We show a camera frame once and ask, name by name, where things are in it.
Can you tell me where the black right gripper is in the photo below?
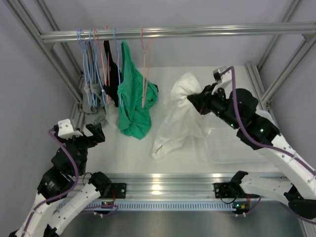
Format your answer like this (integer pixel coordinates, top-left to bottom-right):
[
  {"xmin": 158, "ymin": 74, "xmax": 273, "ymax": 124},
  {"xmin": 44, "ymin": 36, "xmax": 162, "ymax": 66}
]
[{"xmin": 189, "ymin": 82, "xmax": 241, "ymax": 130}]

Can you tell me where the white tank top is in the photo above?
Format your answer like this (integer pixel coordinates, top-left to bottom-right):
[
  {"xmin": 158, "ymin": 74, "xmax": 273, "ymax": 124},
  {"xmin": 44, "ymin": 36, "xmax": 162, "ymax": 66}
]
[{"xmin": 151, "ymin": 73, "xmax": 213, "ymax": 160}]

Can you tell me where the pink wire hanger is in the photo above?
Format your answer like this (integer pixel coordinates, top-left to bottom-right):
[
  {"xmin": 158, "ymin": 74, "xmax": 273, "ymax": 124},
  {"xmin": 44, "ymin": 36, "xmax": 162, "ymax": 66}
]
[{"xmin": 140, "ymin": 26, "xmax": 152, "ymax": 108}]

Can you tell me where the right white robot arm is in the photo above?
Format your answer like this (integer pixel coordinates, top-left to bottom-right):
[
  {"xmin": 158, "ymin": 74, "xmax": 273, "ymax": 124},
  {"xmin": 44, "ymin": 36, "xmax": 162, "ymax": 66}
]
[{"xmin": 187, "ymin": 85, "xmax": 316, "ymax": 221}]

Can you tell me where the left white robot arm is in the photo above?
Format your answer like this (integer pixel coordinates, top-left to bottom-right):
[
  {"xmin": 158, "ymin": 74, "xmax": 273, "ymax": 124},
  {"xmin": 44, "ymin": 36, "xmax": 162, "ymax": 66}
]
[{"xmin": 10, "ymin": 119, "xmax": 112, "ymax": 237}]

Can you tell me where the grey garment on hanger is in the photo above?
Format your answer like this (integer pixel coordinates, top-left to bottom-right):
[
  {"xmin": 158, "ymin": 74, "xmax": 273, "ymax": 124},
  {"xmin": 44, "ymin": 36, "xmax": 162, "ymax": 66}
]
[{"xmin": 82, "ymin": 83, "xmax": 119, "ymax": 128}]

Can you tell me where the green shirt on hanger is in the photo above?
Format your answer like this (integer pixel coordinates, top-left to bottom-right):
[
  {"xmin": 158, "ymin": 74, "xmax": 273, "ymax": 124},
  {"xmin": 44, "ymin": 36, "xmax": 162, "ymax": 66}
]
[{"xmin": 118, "ymin": 41, "xmax": 158, "ymax": 140}]

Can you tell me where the black garment on hanger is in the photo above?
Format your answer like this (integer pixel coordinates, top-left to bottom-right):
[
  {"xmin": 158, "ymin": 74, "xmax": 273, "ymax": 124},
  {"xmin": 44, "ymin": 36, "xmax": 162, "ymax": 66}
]
[{"xmin": 103, "ymin": 40, "xmax": 121, "ymax": 107}]

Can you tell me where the blue hanger holding green shirt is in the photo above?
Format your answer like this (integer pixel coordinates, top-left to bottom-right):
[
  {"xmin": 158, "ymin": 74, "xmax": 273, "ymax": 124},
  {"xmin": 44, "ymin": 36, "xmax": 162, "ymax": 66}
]
[{"xmin": 113, "ymin": 27, "xmax": 122, "ymax": 85}]

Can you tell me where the white perforated plastic basket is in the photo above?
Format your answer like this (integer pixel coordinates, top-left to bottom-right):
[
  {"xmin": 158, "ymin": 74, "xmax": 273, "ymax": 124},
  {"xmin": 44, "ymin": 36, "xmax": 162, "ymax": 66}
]
[{"xmin": 204, "ymin": 114, "xmax": 268, "ymax": 164}]

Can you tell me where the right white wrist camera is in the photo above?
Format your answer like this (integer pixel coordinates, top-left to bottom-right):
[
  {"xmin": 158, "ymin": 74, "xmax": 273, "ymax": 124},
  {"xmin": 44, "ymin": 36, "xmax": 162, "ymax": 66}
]
[{"xmin": 212, "ymin": 66, "xmax": 232, "ymax": 94}]

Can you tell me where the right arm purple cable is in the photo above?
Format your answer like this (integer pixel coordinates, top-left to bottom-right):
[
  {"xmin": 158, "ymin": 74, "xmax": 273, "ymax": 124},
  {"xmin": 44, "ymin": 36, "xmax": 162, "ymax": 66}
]
[{"xmin": 218, "ymin": 66, "xmax": 316, "ymax": 173}]

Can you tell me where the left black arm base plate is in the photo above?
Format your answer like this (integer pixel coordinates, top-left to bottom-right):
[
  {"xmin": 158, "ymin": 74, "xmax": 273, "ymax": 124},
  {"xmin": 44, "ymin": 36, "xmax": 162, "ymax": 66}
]
[{"xmin": 107, "ymin": 183, "xmax": 127, "ymax": 199}]

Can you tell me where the slotted grey cable duct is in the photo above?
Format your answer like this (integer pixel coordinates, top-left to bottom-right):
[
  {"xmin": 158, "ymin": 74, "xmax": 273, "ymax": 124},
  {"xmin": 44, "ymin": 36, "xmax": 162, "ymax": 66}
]
[{"xmin": 91, "ymin": 200, "xmax": 237, "ymax": 211}]

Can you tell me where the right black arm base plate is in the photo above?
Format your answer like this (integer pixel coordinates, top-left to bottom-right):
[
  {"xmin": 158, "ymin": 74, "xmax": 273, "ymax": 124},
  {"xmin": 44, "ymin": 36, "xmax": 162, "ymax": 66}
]
[{"xmin": 213, "ymin": 182, "xmax": 236, "ymax": 199}]

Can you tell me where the aluminium hanging rail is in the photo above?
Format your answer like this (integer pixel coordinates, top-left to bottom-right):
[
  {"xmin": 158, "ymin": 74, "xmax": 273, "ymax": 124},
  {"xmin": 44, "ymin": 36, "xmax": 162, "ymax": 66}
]
[{"xmin": 40, "ymin": 21, "xmax": 316, "ymax": 41}]

